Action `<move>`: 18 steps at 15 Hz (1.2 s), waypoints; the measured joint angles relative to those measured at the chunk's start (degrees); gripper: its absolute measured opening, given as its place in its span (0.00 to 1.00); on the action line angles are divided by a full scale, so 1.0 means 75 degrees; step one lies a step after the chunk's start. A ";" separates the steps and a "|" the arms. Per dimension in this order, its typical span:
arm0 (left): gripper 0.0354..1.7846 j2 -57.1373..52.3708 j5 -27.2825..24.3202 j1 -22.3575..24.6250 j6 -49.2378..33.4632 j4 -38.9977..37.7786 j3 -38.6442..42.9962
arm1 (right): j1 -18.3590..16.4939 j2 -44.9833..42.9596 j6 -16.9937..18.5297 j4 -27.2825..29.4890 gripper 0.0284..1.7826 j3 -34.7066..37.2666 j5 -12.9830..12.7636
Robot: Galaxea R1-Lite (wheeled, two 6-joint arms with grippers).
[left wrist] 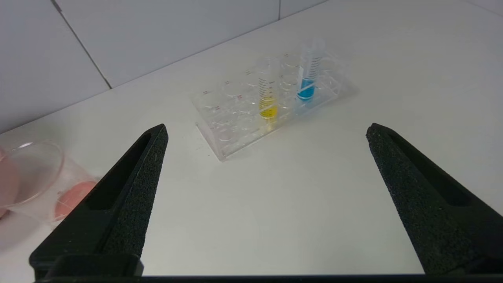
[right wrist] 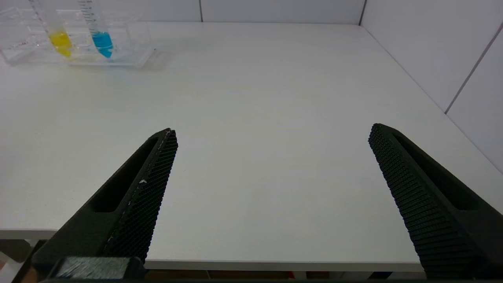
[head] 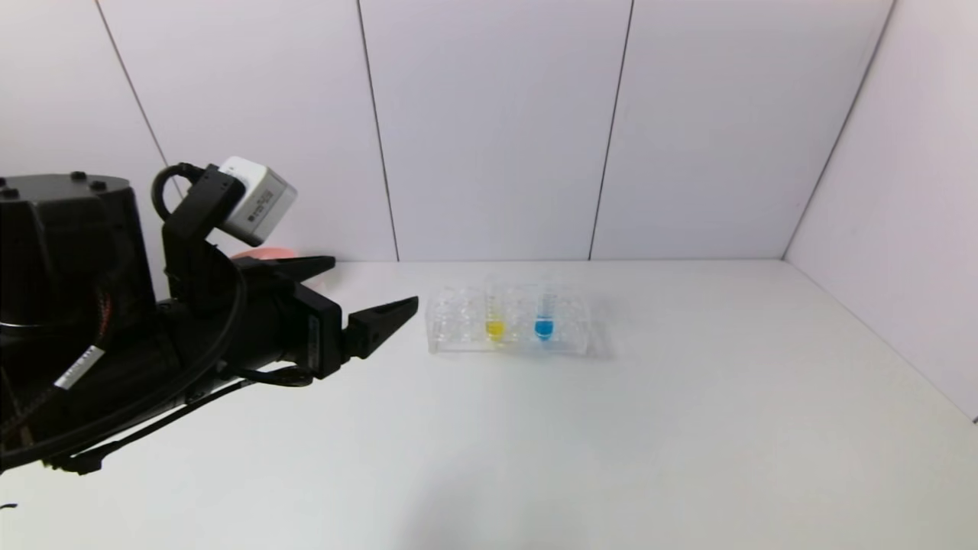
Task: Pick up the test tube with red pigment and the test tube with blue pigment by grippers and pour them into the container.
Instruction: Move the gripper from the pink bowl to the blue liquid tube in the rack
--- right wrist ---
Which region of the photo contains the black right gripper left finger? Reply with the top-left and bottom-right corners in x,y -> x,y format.
32,128 -> 178,276

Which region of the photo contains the clear acrylic test tube rack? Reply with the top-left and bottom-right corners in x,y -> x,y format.
0,8 -> 156,68

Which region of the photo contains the test tube with yellow pigment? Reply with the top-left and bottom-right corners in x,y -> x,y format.
28,0 -> 73,58

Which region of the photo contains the test tube with blue pigment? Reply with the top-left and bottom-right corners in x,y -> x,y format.
77,0 -> 114,59

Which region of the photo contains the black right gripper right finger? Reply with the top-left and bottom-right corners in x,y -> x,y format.
368,123 -> 503,277

